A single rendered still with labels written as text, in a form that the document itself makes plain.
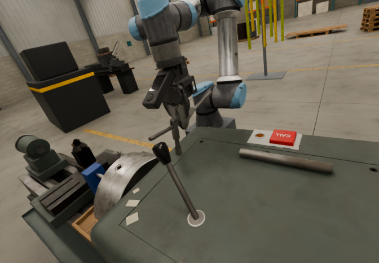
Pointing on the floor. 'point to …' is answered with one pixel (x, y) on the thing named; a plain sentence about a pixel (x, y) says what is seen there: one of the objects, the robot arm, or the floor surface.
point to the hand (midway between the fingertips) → (181, 126)
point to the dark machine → (64, 87)
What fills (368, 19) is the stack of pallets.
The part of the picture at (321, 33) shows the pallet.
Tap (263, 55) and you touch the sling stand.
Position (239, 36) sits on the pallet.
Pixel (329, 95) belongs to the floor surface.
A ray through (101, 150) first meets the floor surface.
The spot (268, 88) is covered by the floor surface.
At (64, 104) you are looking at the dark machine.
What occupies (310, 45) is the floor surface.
